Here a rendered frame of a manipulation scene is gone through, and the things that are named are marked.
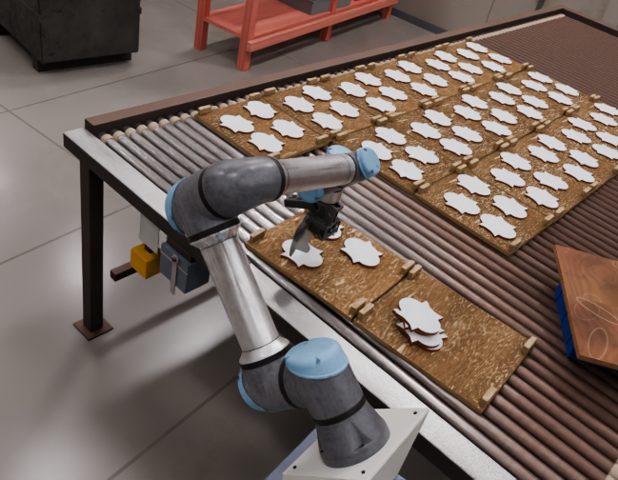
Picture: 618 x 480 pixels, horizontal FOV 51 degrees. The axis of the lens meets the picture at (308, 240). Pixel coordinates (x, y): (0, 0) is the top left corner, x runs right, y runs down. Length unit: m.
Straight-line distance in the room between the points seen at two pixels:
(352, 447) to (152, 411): 1.46
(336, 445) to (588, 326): 0.91
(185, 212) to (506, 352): 1.00
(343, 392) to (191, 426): 1.41
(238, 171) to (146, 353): 1.69
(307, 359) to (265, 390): 0.15
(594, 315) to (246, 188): 1.14
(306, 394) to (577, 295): 1.02
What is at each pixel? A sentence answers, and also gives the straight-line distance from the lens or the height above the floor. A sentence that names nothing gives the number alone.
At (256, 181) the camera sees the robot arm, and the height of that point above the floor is 1.46.
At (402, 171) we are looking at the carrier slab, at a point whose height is 0.95.
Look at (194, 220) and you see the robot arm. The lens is 1.33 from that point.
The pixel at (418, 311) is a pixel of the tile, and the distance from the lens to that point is 1.81.
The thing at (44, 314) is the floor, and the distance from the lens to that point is 3.02.
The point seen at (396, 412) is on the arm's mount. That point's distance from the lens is 1.44.
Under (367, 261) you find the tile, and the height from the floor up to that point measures 0.95.
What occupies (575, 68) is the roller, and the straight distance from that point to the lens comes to 4.39.
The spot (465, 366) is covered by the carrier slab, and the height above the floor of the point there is 0.94.
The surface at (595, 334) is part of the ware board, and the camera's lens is 1.94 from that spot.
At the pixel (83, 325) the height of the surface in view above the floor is 0.01.
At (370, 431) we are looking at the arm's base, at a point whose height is 1.12.
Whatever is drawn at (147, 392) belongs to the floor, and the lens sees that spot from 2.72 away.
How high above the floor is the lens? 2.14
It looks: 37 degrees down
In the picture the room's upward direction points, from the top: 14 degrees clockwise
